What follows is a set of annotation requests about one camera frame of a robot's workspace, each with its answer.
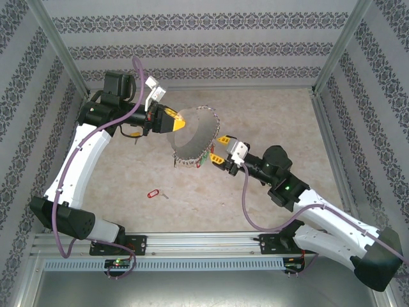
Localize metal key plate with rings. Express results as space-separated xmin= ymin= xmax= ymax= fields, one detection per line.
xmin=166 ymin=105 xmax=222 ymax=169

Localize grey metal sheet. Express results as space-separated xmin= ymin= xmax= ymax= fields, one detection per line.
xmin=19 ymin=270 xmax=394 ymax=307

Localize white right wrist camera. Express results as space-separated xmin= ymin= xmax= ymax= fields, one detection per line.
xmin=224 ymin=137 xmax=251 ymax=164

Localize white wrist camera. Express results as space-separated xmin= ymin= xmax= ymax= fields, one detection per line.
xmin=224 ymin=137 xmax=251 ymax=164
xmin=144 ymin=75 xmax=167 ymax=111

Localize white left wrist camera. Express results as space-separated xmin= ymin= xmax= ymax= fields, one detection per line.
xmin=144 ymin=75 xmax=167 ymax=111

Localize purple cable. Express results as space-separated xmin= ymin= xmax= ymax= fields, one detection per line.
xmin=241 ymin=162 xmax=409 ymax=279
xmin=52 ymin=56 xmax=154 ymax=279

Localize aluminium rear frame rail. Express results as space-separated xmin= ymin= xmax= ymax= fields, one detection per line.
xmin=166 ymin=85 xmax=316 ymax=93

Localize black mount plate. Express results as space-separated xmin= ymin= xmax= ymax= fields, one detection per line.
xmin=89 ymin=235 xmax=148 ymax=256
xmin=258 ymin=233 xmax=317 ymax=255

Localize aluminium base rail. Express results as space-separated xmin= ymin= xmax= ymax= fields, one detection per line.
xmin=30 ymin=232 xmax=320 ymax=257

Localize aluminium frame post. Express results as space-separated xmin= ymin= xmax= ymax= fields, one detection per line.
xmin=311 ymin=0 xmax=374 ymax=95
xmin=24 ymin=0 xmax=92 ymax=97

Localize grey slotted cable duct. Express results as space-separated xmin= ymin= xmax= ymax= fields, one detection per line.
xmin=43 ymin=258 xmax=285 ymax=272

